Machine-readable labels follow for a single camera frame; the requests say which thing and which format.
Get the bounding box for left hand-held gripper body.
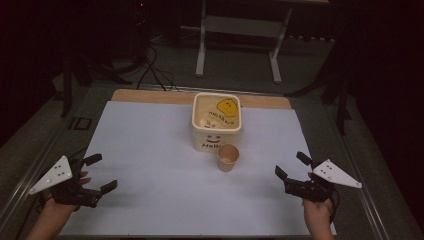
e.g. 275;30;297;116
28;155;103;209

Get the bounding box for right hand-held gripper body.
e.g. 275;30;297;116
283;158;363;204

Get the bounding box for brown paper cup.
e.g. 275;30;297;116
216;143;241;173

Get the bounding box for cream square bin smiley face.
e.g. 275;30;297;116
190;92;244;154

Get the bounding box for person's left hand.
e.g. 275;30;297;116
42;170;92;218

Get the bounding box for person's right hand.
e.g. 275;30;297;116
302;196;335;230

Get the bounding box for black floor socket plate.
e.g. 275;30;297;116
68;116;93;131

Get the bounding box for white table mat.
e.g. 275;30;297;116
59;100;338;237

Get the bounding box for black stand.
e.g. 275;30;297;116
285;63;354;136

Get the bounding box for clear bag yellow print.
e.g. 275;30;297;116
195;96;241;130

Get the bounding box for white metal stand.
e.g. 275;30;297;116
194;0;295;85

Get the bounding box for metal table edge rail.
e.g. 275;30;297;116
0;114;76;223
323;105;391;240

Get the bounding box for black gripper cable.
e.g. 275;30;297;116
329;188;340;225

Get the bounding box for black floor cables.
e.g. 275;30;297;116
131;39;182;93

